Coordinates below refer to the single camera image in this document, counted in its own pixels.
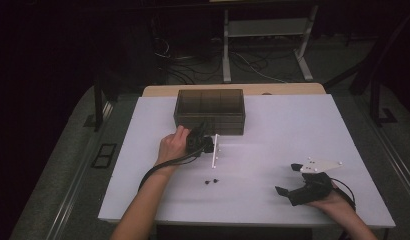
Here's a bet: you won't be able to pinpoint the black metal stand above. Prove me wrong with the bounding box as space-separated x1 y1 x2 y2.
369 78 399 128
92 71 119 132

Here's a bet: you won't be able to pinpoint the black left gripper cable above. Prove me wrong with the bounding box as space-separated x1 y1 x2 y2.
138 146 207 192

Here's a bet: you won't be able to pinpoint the person's left hand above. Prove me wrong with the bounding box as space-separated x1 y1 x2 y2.
155 125 192 168

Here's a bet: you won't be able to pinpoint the smoky transparent drawer box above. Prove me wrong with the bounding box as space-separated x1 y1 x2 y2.
173 88 246 136

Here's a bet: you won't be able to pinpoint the light wooden table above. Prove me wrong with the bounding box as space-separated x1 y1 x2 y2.
141 82 327 98

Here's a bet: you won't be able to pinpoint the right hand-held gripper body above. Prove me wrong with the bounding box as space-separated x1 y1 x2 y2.
287 157 344 207

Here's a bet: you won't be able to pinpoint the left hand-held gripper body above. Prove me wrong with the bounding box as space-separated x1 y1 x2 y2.
186 128 221 170

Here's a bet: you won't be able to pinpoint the white metal stand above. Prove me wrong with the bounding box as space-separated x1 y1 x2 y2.
222 4 319 84

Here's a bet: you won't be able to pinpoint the white floor cable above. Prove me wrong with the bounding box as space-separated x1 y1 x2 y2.
232 51 288 84

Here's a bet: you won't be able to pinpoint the person's right hand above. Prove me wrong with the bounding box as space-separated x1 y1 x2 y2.
305 181 356 217

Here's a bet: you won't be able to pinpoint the metal floor rail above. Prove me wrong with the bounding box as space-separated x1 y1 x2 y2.
359 96 410 198
44 101 116 240

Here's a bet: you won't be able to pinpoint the tangle of black floor cables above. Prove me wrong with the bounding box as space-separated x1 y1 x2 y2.
153 36 225 85

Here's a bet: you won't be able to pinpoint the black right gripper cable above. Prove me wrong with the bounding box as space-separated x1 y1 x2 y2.
331 178 357 211

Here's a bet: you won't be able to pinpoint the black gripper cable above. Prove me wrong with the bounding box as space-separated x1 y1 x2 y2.
138 146 207 192
331 178 357 211

